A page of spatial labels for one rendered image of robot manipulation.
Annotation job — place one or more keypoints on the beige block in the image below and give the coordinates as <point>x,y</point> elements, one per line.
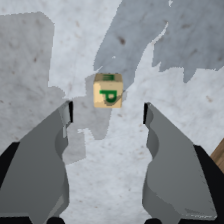
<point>108,90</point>

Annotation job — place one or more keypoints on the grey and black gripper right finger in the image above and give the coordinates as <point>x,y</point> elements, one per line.
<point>183,185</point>

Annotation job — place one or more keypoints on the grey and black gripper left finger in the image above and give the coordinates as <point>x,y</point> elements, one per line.
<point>33,179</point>

